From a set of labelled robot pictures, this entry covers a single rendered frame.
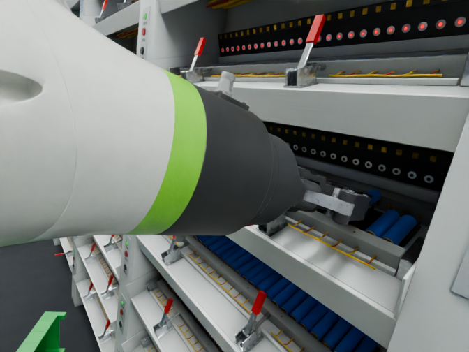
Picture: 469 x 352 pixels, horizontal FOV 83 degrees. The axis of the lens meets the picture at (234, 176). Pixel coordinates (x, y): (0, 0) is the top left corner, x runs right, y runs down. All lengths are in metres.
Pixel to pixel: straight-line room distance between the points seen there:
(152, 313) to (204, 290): 0.28
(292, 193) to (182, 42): 0.61
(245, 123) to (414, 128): 0.18
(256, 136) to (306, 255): 0.23
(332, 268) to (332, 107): 0.18
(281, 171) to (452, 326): 0.19
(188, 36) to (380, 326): 0.69
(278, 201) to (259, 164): 0.04
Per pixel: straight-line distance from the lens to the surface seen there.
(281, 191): 0.19
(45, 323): 1.39
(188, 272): 0.63
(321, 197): 0.22
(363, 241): 0.35
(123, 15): 0.96
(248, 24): 0.76
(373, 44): 0.51
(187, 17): 0.77
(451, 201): 0.27
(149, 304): 0.86
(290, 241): 0.38
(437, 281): 0.29
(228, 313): 0.54
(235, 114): 0.15
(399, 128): 0.29
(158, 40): 0.73
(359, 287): 0.33
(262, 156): 0.15
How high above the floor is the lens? 1.09
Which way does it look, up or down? 13 degrees down
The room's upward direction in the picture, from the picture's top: 9 degrees clockwise
